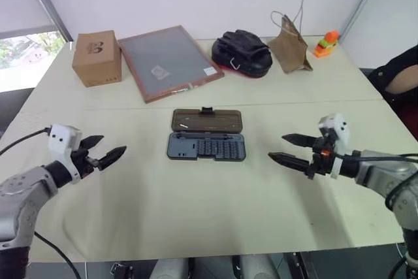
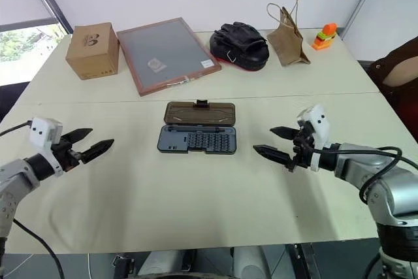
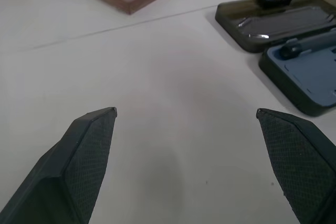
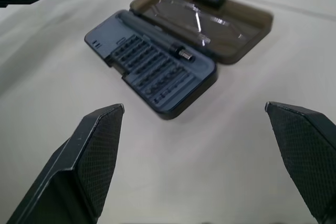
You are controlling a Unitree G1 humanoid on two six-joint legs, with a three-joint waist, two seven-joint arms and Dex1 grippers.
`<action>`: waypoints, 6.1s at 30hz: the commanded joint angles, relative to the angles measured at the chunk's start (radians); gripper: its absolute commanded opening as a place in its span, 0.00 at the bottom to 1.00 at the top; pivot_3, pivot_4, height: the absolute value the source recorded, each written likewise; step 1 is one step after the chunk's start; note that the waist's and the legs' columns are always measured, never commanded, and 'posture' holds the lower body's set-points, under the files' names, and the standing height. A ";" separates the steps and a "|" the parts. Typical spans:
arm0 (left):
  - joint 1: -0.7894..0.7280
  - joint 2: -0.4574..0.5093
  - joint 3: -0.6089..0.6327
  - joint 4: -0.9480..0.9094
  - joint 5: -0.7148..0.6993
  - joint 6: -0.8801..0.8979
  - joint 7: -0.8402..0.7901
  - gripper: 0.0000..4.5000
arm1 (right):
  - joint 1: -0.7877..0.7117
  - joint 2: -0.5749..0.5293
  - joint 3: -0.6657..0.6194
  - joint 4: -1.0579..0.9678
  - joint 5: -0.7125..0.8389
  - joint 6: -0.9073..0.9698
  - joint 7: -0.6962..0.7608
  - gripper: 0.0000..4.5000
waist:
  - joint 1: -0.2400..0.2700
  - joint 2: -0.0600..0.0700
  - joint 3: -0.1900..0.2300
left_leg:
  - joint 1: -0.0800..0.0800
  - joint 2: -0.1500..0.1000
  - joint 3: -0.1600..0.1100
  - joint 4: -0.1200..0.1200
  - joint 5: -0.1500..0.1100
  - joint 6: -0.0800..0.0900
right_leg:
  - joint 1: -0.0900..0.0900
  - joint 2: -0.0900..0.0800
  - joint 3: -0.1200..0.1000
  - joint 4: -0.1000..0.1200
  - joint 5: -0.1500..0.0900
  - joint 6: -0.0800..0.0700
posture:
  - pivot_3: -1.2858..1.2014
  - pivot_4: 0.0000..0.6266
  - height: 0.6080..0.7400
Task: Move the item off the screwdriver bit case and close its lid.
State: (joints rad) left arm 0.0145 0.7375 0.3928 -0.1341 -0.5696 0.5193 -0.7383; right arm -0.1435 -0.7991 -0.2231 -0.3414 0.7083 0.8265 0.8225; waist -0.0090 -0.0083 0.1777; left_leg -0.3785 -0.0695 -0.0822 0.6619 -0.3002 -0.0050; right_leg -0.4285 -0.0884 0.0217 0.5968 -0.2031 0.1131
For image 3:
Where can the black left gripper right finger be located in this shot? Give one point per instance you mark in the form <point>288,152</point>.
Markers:
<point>296,161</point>

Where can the dark green tool case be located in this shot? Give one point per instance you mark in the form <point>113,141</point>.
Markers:
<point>286,37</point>

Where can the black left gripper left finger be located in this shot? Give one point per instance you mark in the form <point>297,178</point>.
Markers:
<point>78,161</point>

